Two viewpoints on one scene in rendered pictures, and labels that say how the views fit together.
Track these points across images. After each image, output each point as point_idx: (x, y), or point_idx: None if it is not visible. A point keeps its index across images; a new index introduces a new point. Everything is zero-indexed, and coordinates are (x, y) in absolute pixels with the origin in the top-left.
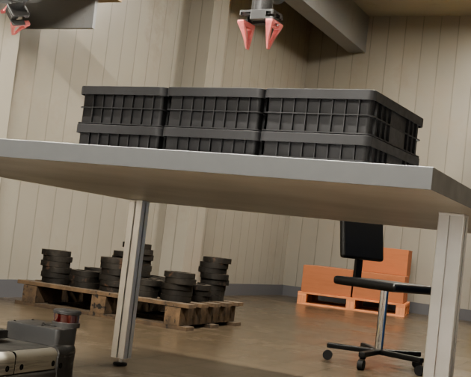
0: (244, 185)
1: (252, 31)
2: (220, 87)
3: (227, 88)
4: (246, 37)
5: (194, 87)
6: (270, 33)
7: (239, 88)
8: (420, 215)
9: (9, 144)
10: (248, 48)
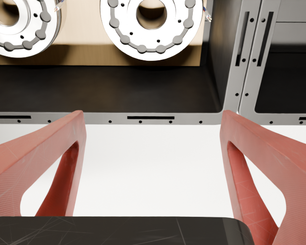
0: None
1: (24, 190)
2: (103, 124)
3: (127, 123)
4: (72, 196)
5: (20, 123)
6: (266, 218)
7: (164, 124)
8: None
9: None
10: (82, 116)
